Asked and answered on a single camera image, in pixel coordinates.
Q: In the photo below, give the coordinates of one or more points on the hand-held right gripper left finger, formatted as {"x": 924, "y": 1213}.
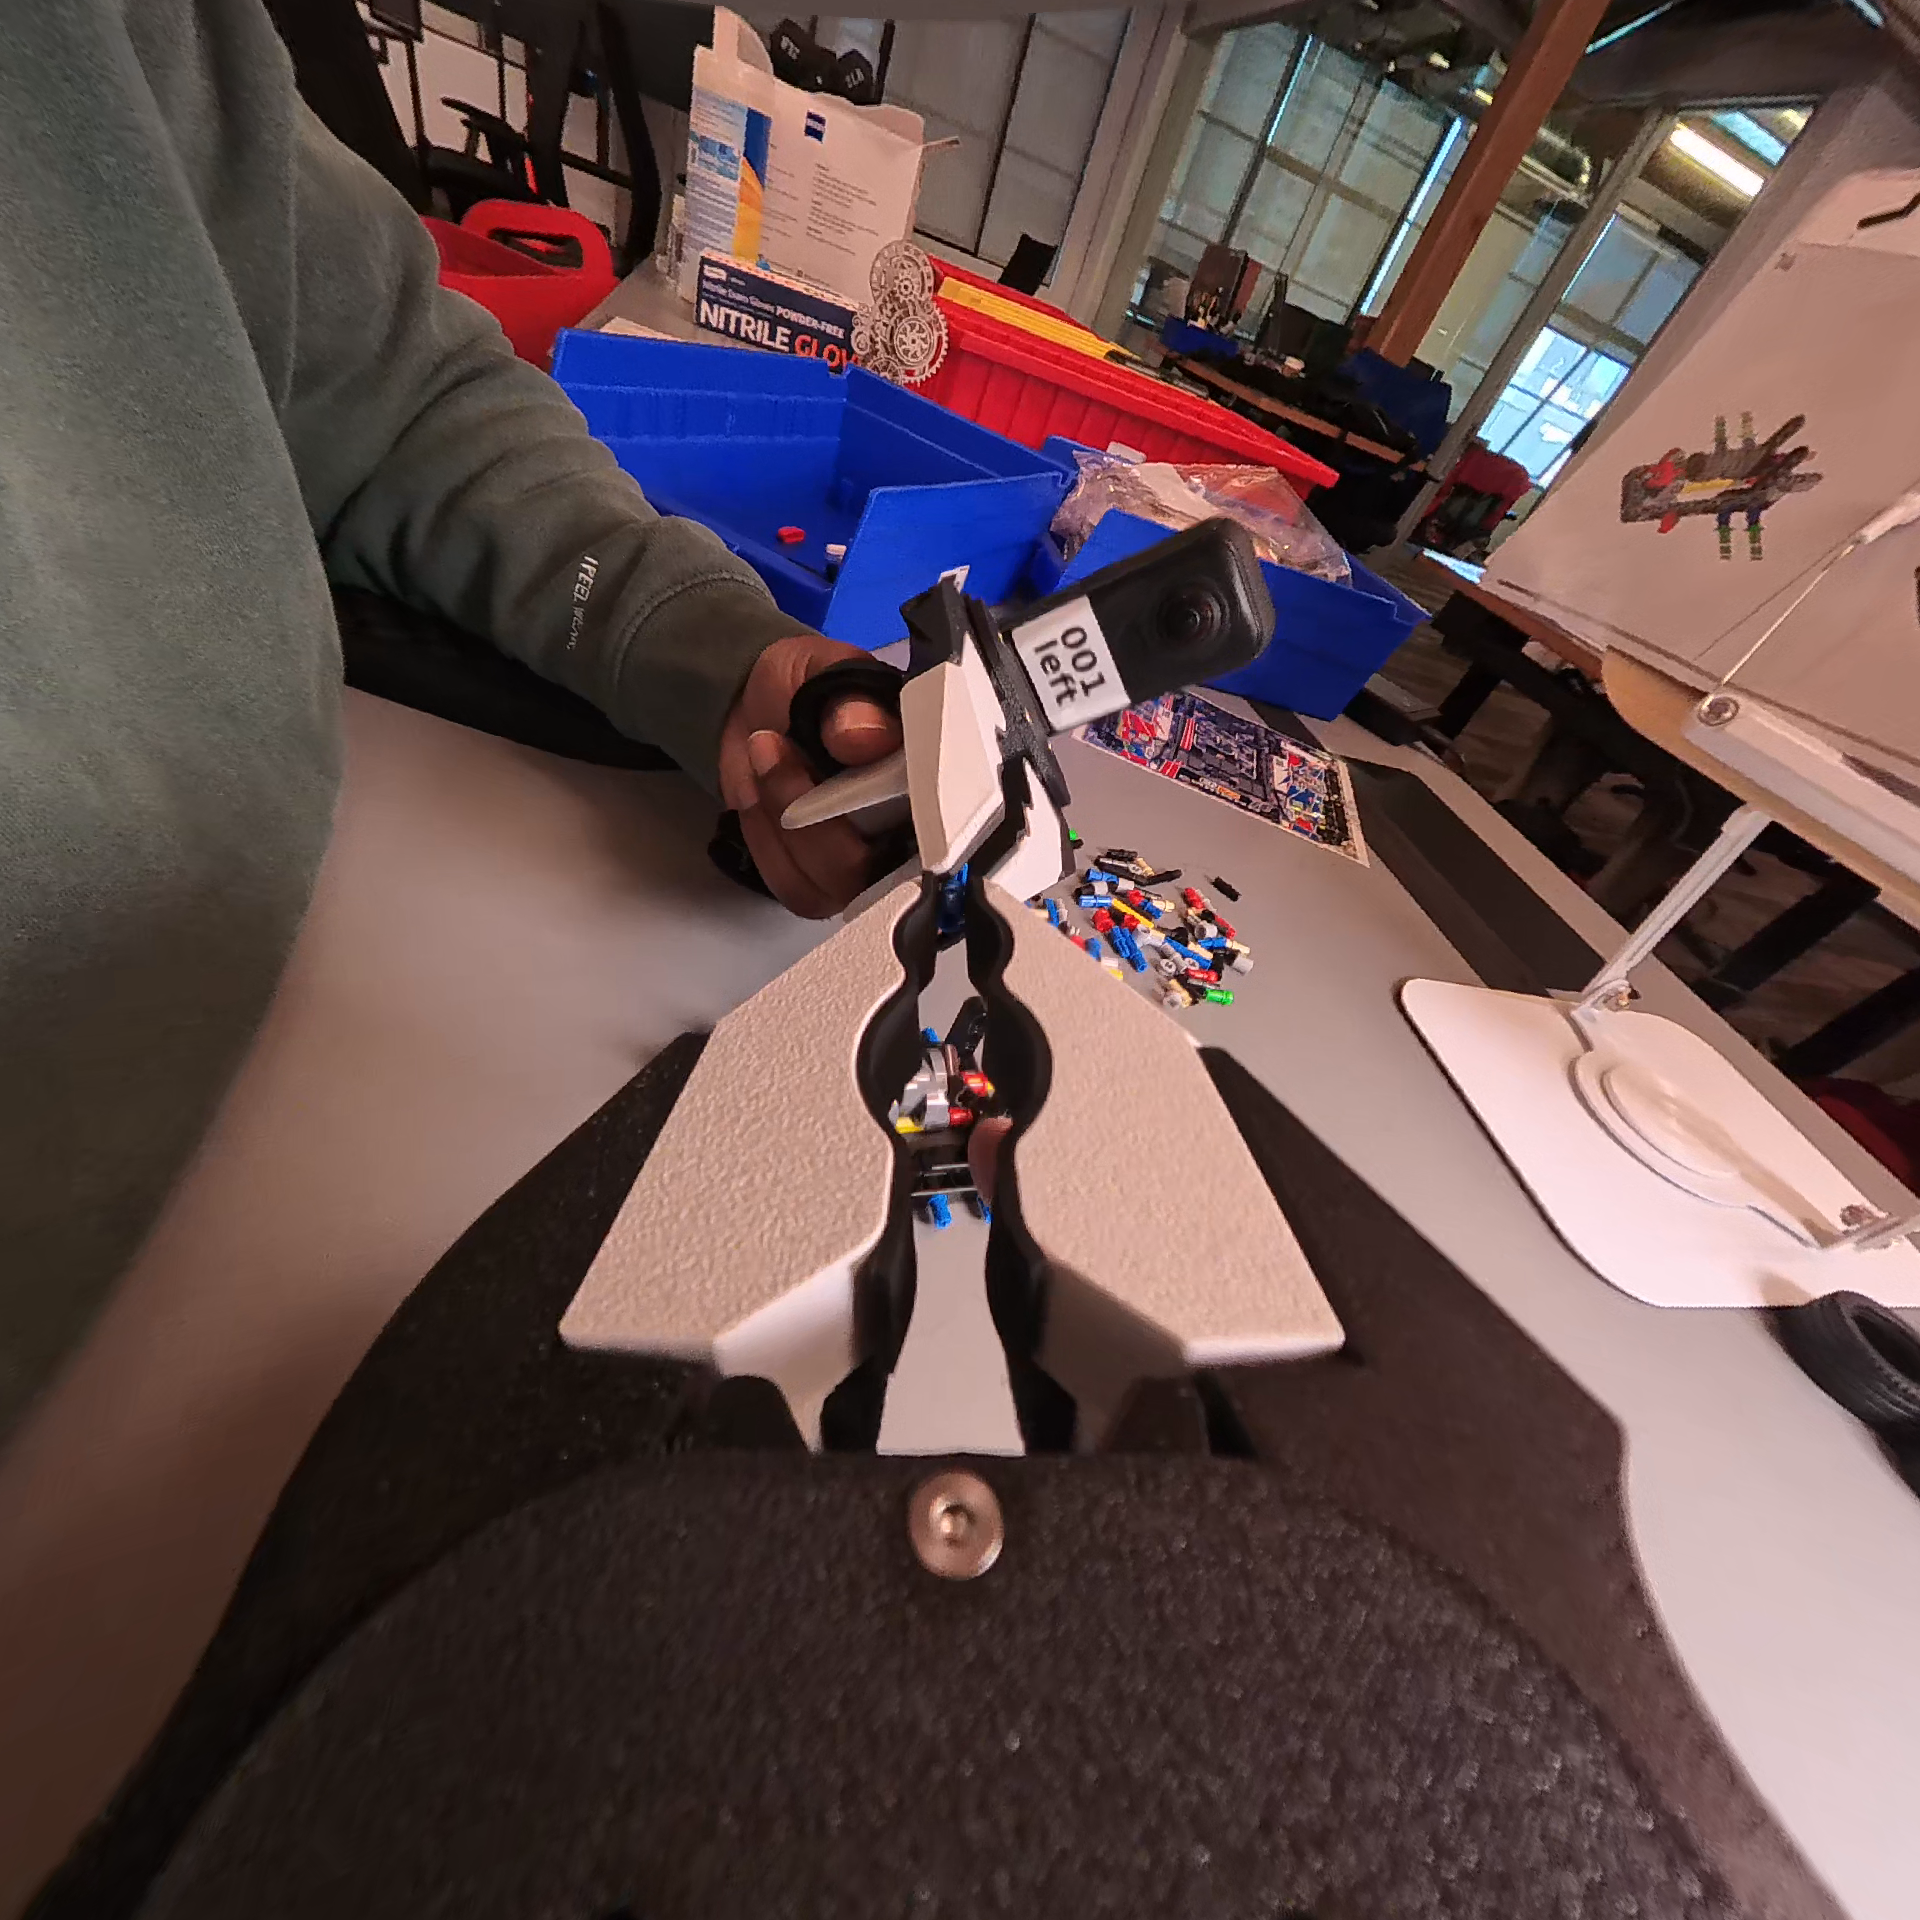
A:
{"x": 719, "y": 1198}

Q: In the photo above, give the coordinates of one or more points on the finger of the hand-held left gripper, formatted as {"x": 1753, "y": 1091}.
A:
{"x": 952, "y": 748}
{"x": 1025, "y": 862}

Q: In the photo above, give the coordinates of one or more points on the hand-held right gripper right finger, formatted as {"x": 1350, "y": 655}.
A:
{"x": 1169, "y": 1198}

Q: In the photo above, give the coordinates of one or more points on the pile of lego pieces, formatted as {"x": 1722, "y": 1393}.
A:
{"x": 1153, "y": 931}

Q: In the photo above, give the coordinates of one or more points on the black frame lego model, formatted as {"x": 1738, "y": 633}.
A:
{"x": 939, "y": 1100}

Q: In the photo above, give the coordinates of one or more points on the person's left forearm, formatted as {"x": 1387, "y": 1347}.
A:
{"x": 597, "y": 597}

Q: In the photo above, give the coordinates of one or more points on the lego sticker sheet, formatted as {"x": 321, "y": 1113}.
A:
{"x": 1246, "y": 764}

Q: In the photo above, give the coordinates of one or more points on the lego instruction booklet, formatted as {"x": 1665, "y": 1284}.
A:
{"x": 1725, "y": 451}

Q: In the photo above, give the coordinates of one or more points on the person's left hand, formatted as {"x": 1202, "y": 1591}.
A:
{"x": 757, "y": 811}

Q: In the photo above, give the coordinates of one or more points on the clear bag of parts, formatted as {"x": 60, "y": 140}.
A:
{"x": 1169, "y": 494}

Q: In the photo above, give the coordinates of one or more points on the red plastic bin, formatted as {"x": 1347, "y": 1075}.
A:
{"x": 1077, "y": 390}

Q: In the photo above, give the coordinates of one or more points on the white book stand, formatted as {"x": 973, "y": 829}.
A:
{"x": 1499, "y": 1078}

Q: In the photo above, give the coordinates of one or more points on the wooden gear model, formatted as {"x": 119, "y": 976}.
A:
{"x": 899, "y": 325}

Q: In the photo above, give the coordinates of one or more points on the divided blue plastic bin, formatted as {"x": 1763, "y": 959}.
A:
{"x": 673, "y": 435}

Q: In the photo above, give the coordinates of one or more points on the blue white carton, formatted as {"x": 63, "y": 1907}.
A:
{"x": 748, "y": 308}

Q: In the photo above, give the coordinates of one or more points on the white cardboard box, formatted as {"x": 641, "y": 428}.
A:
{"x": 841, "y": 180}

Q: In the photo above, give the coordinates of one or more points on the red plastic container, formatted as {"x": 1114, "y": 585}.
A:
{"x": 522, "y": 262}

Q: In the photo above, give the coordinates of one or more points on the black rubber tyre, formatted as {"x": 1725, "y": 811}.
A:
{"x": 1860, "y": 1367}

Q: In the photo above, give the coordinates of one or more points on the person's green sweatshirt torso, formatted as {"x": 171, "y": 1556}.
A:
{"x": 151, "y": 597}

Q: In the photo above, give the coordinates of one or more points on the wooden post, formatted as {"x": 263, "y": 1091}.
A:
{"x": 1477, "y": 180}

